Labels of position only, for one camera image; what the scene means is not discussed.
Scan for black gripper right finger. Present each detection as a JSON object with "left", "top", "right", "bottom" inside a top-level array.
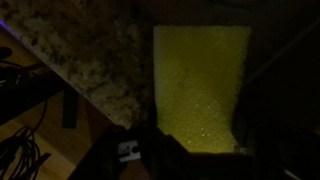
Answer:
[{"left": 233, "top": 97, "right": 320, "bottom": 180}]

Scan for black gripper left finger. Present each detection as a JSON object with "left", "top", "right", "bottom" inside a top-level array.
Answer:
[{"left": 68, "top": 126, "right": 187, "bottom": 180}]

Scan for yellow sponge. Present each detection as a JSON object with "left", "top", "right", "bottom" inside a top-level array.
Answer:
[{"left": 153, "top": 26, "right": 251, "bottom": 153}]

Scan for black cables on floor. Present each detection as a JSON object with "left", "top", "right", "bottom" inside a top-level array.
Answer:
[{"left": 0, "top": 99, "right": 53, "bottom": 180}]

